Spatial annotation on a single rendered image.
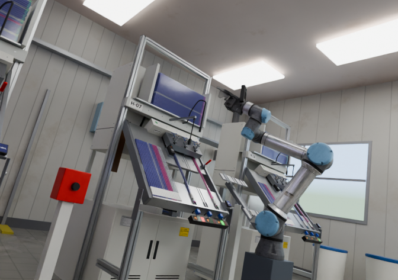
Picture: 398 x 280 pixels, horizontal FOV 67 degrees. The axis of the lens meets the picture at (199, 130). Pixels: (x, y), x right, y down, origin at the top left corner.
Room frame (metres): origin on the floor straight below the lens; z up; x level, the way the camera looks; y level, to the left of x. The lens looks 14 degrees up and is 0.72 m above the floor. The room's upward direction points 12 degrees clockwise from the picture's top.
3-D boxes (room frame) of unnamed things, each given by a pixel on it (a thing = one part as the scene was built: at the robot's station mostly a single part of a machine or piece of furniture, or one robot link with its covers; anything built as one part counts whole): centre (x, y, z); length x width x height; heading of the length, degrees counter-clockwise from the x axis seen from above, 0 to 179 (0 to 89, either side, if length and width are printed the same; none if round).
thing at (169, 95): (2.39, 0.23, 1.52); 0.51 x 0.13 x 0.27; 131
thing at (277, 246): (1.67, -0.49, 0.60); 0.15 x 0.15 x 0.10
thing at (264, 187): (3.27, -0.86, 0.65); 1.01 x 0.73 x 1.29; 41
